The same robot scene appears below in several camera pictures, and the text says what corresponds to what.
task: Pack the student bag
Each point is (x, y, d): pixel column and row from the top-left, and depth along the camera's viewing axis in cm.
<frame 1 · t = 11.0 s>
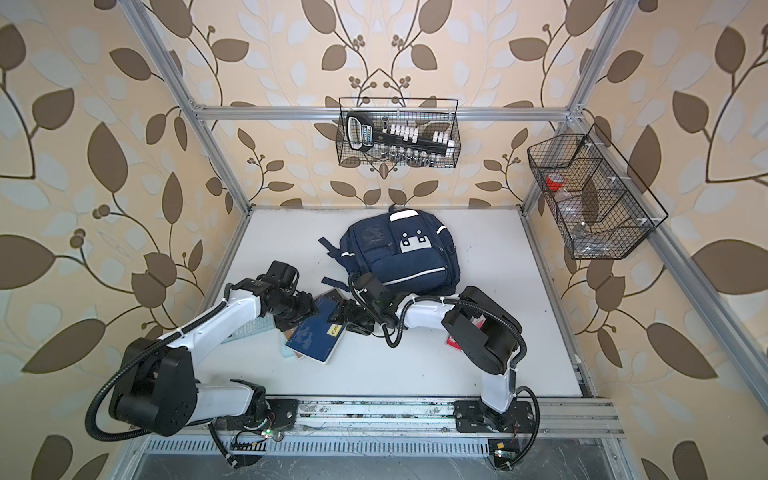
left hand: (314, 312, 86), fingers open
right hand: (332, 327, 83), fingers open
navy blue student backpack: (410, 251, 104), point 5 cm above the table
blue notebook yellow label: (317, 337, 86), point 4 cm above the table
mint green pencil case: (287, 352, 84), point 3 cm above the table

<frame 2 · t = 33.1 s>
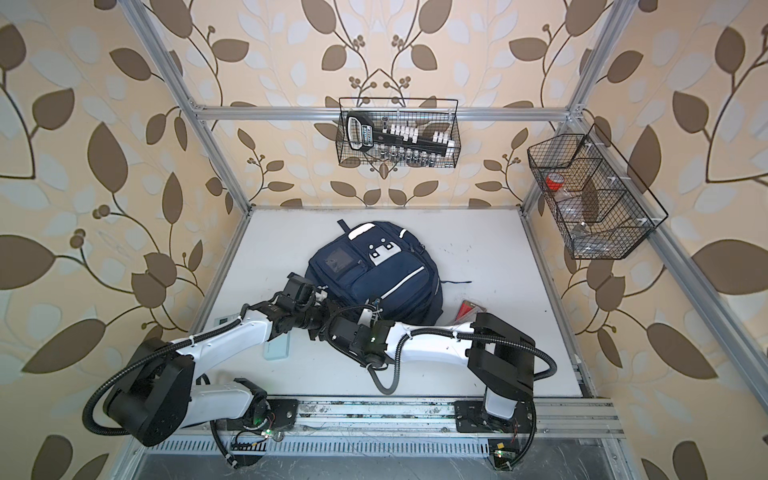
left hand: (351, 319, 83), fingers open
right hand: (346, 338, 81), fingers closed
navy blue student backpack: (383, 261, 98), point 8 cm above the table
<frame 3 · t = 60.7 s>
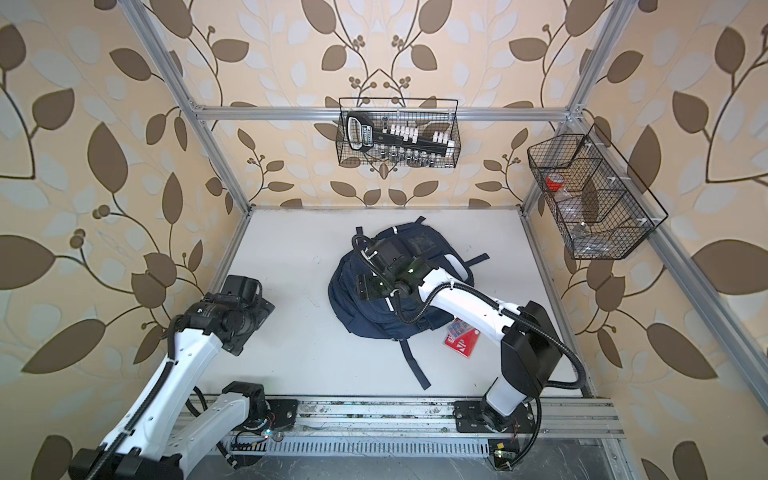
left hand: (262, 317, 78), fingers open
right hand: (366, 290, 80), fingers open
navy blue student backpack: (383, 317, 86), point 7 cm above the table
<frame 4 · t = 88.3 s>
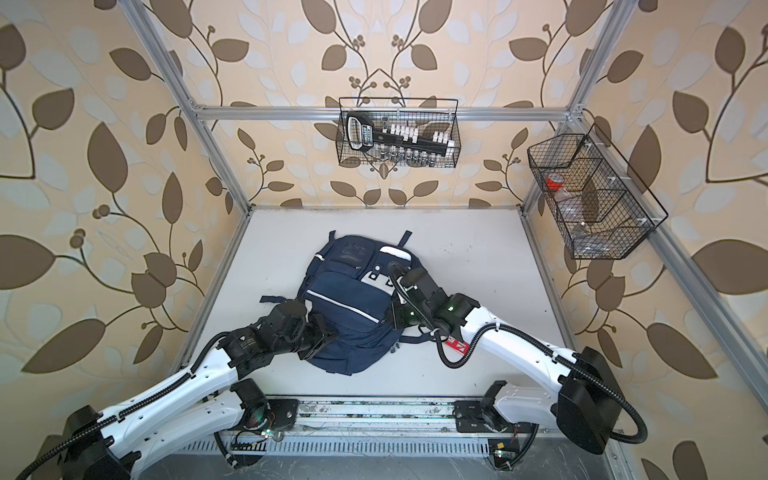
left hand: (343, 331, 76), fingers closed
right hand: (385, 316, 77), fingers closed
navy blue student backpack: (348, 282, 91), point 10 cm above the table
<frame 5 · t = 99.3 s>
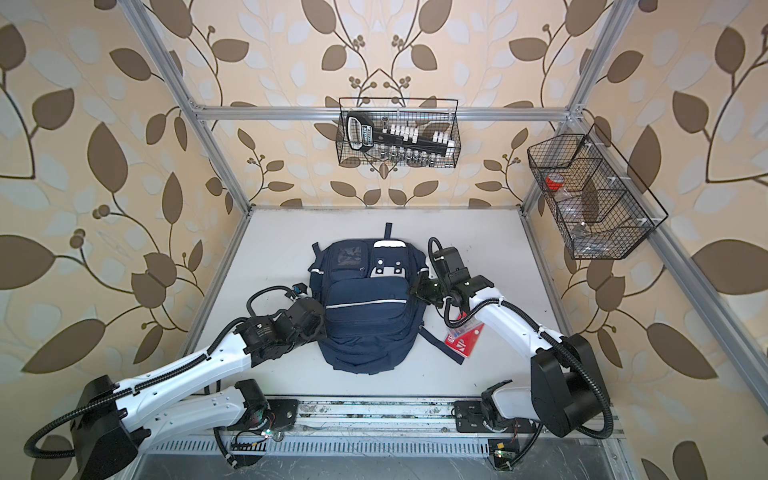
left hand: (327, 321, 80), fingers closed
right hand: (407, 292, 83), fingers closed
